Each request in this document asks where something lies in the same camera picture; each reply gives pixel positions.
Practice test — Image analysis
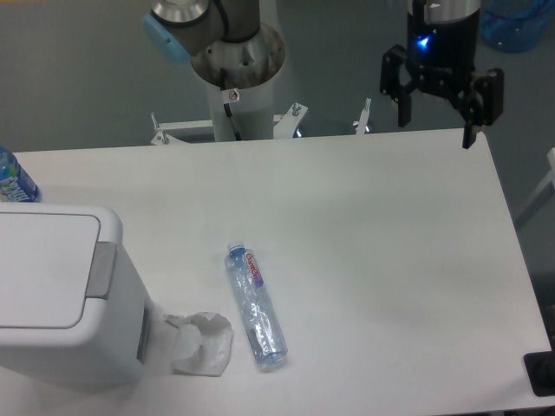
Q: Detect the clear plastic water bottle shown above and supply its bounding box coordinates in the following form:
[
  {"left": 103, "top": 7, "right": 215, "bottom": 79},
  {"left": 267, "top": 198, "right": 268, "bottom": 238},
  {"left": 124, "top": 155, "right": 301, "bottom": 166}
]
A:
[{"left": 224, "top": 241, "right": 288, "bottom": 373}]

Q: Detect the black device at edge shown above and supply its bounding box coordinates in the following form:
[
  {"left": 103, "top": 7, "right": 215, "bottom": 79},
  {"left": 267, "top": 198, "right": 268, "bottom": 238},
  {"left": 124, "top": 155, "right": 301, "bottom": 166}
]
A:
[{"left": 524, "top": 351, "right": 554, "bottom": 397}]

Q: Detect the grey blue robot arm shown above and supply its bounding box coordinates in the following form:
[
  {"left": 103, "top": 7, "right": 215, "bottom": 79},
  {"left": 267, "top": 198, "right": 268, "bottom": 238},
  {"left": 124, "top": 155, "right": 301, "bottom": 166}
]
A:
[{"left": 142, "top": 1, "right": 504, "bottom": 148}]

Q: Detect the blue water jug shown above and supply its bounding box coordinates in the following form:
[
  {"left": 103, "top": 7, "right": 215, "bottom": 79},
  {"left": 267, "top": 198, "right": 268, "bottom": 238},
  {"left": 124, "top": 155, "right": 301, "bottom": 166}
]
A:
[{"left": 480, "top": 1, "right": 554, "bottom": 53}]

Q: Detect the crumpled white tissue paper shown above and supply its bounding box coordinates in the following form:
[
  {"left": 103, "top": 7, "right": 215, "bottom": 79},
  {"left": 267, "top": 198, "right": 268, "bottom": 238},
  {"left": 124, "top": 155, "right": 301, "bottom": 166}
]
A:
[{"left": 165, "top": 312, "right": 233, "bottom": 377}]

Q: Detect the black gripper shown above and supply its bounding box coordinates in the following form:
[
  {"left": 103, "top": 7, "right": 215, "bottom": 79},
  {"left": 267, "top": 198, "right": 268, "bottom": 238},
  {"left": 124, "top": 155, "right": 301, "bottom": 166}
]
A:
[{"left": 380, "top": 8, "right": 504, "bottom": 149}]

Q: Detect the white metal base frame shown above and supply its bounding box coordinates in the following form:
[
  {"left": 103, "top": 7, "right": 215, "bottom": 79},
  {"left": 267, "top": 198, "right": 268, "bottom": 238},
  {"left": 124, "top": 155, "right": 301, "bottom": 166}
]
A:
[{"left": 150, "top": 97, "right": 373, "bottom": 146}]

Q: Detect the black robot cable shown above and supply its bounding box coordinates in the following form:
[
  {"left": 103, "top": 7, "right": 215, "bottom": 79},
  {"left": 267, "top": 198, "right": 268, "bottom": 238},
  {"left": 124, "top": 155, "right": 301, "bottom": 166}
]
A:
[{"left": 219, "top": 68, "right": 243, "bottom": 142}]

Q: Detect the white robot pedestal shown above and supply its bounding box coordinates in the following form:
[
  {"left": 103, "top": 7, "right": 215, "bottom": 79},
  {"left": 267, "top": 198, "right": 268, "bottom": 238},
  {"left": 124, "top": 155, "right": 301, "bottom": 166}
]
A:
[{"left": 191, "top": 23, "right": 285, "bottom": 142}]

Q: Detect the white trash can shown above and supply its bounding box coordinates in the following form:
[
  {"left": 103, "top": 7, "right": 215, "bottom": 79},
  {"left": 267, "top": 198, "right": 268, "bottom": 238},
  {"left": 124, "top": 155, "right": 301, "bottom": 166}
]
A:
[{"left": 1, "top": 203, "right": 153, "bottom": 385}]

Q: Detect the white furniture leg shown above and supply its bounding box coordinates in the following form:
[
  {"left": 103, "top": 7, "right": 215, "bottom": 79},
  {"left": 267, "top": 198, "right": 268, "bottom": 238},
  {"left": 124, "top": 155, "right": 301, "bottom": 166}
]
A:
[{"left": 513, "top": 148, "right": 554, "bottom": 231}]

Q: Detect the blue labelled bottle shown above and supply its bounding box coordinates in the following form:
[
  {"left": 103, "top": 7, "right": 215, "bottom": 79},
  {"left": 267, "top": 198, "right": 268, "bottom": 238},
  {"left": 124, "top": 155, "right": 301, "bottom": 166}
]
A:
[{"left": 1, "top": 146, "right": 42, "bottom": 202}]

